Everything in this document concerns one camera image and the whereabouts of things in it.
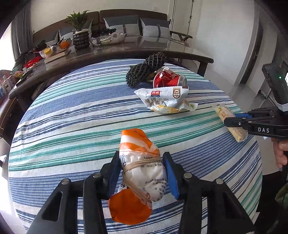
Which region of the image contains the striped tablecloth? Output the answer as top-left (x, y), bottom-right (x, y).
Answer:
top-left (8, 59), bottom-right (262, 229)

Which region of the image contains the fruit tray with oranges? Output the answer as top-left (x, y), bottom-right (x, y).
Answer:
top-left (32, 38), bottom-right (72, 59)

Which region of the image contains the orange white bag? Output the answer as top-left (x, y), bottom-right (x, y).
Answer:
top-left (108, 129), bottom-right (167, 225)

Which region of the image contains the grey curtain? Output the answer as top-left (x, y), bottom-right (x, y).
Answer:
top-left (11, 1), bottom-right (32, 60)

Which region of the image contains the white snack bag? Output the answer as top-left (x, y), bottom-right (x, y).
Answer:
top-left (134, 86), bottom-right (198, 114)

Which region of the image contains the dark long wooden table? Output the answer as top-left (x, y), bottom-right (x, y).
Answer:
top-left (9, 37), bottom-right (214, 102)

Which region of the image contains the yellow snack bar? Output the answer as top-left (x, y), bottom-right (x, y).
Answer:
top-left (214, 105), bottom-right (248, 142)

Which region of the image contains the right hand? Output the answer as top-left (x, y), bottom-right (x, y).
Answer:
top-left (271, 138), bottom-right (288, 169)

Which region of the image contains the grey white pillow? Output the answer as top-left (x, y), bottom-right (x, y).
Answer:
top-left (140, 17), bottom-right (171, 39)
top-left (103, 15), bottom-right (141, 37)

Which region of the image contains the grey white pillow right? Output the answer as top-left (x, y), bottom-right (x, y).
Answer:
top-left (140, 17), bottom-right (171, 39)

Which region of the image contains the potted green plant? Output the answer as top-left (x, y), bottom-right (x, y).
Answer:
top-left (66, 10), bottom-right (90, 50)

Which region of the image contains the brown sofa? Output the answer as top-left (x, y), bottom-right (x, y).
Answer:
top-left (32, 9), bottom-right (167, 45)

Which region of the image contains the glass bowl with tape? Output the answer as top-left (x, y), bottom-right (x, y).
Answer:
top-left (89, 32), bottom-right (126, 47)

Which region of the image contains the red crushed can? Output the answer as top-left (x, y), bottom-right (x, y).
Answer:
top-left (153, 67), bottom-right (188, 88)

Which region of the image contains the grey white pillow left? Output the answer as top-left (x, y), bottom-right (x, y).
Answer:
top-left (103, 15), bottom-right (141, 37)

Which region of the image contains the black foam net roll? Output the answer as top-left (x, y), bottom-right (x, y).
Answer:
top-left (125, 52), bottom-right (167, 88)

